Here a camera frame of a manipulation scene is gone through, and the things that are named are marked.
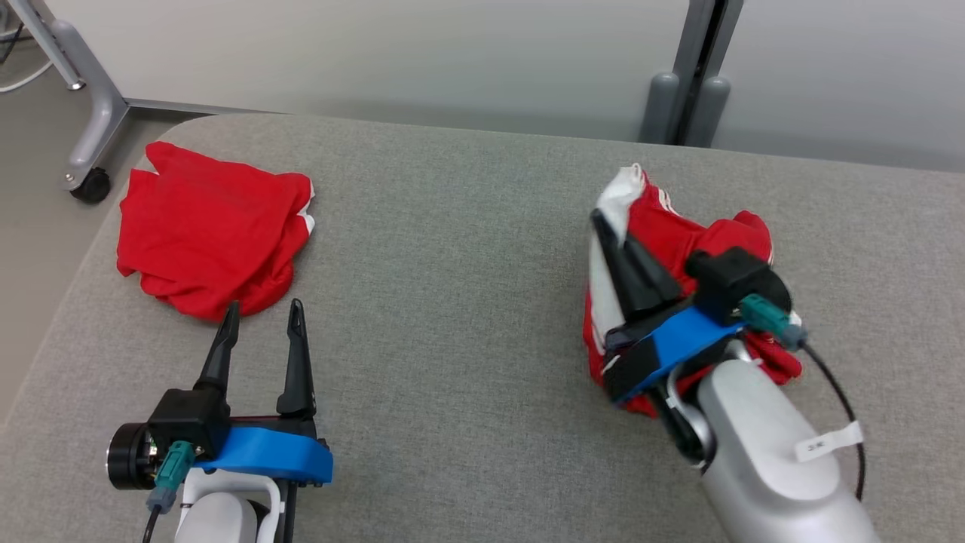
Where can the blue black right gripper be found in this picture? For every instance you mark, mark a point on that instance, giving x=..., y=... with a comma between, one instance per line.
x=678, y=339

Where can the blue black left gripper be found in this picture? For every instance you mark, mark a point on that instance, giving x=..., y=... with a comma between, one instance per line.
x=264, y=452

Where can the red shorts with white lining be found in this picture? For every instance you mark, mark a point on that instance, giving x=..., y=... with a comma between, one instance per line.
x=678, y=226

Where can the red shorts with white trim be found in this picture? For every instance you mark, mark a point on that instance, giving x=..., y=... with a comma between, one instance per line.
x=203, y=234

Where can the grey fabric upholstered table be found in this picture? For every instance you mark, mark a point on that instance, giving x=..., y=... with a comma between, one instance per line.
x=452, y=302

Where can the black caster wheel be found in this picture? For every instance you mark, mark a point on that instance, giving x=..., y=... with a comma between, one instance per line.
x=92, y=187

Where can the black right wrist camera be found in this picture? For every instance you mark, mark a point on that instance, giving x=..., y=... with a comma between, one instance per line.
x=727, y=279

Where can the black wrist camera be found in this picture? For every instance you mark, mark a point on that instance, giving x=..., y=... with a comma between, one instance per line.
x=188, y=422
x=727, y=279

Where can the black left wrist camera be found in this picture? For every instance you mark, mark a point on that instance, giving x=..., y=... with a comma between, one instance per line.
x=188, y=422

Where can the grey rounded post bumper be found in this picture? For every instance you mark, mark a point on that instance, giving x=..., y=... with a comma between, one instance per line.
x=709, y=113
x=660, y=109

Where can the grey partition post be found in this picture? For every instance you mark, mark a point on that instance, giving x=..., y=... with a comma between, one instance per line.
x=690, y=38

